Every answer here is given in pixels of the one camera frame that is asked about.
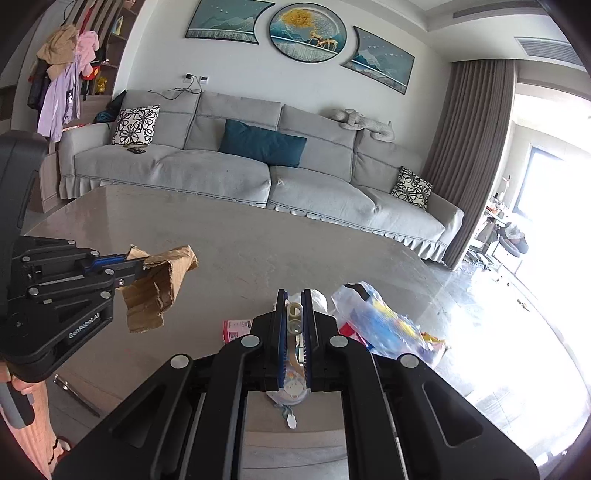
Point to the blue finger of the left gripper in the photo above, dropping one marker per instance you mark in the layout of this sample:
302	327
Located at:
113	276
97	263

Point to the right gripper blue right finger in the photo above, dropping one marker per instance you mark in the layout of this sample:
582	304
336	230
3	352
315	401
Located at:
310	338

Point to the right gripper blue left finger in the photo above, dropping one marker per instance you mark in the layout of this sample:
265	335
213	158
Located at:
280	316

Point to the clear bag of trash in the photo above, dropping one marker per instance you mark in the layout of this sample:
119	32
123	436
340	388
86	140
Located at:
363	315

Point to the pink paper box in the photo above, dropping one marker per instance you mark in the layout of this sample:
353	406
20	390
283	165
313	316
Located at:
233	329

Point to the torn brown cardboard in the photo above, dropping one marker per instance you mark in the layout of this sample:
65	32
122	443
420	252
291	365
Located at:
150	296

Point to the round cartoon keychain pouch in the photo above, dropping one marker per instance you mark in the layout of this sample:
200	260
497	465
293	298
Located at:
295	386

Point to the person's left hand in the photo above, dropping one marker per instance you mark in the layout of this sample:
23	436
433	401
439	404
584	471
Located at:
16	406

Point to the grey fabric sofa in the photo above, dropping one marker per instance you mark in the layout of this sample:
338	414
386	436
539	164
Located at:
347	177

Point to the floral cushion near outlet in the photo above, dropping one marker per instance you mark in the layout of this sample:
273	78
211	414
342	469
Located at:
135	126

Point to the floral cushion near curtain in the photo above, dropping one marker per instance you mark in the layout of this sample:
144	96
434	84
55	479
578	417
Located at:
411	188

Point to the teal cushion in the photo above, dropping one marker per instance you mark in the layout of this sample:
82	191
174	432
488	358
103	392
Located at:
270	147

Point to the white desk with items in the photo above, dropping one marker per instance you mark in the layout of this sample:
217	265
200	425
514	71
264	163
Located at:
494	214

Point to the grey plush toy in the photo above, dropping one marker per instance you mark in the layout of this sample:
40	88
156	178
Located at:
350	119

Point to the hanging clothes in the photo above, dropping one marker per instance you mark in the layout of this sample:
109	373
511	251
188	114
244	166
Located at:
63	61

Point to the office chair with clothes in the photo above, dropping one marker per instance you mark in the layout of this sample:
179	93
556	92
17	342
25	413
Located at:
510	246

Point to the grey-brown curtain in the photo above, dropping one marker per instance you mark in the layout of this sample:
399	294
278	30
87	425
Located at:
466	152

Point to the wall outlet with cable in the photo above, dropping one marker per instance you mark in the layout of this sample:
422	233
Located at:
192	85

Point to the right teal wall panel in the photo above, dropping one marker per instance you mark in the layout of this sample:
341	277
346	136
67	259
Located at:
381	61

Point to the teal wall panel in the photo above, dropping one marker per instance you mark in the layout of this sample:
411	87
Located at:
381	61
229	20

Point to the round deer wall painting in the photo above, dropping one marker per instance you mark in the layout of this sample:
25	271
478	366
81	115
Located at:
308	33

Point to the left teal wall panel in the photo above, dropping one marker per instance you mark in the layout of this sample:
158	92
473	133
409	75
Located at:
229	20

